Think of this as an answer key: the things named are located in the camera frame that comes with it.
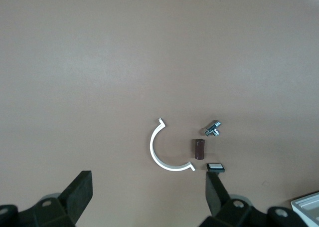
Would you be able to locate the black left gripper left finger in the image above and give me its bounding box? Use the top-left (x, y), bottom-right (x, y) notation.
top-left (0, 171), bottom-right (93, 227)

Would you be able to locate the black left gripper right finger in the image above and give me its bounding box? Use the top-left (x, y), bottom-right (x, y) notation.
top-left (199, 172), bottom-right (308, 227)

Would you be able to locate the white drawer cabinet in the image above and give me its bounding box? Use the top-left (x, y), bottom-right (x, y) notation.
top-left (290, 192), bottom-right (319, 227)

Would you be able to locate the brown hexagonal spacer block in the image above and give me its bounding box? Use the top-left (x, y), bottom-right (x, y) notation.
top-left (193, 138), bottom-right (205, 160)

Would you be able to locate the shiny metal T fitting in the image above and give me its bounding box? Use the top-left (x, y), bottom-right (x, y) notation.
top-left (201, 120), bottom-right (222, 137)

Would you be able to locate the black switch with white face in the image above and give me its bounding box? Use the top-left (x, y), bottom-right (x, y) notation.
top-left (205, 163), bottom-right (226, 173)

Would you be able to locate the white half-ring pipe clamp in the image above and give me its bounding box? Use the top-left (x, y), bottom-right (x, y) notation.
top-left (150, 117), bottom-right (196, 172)

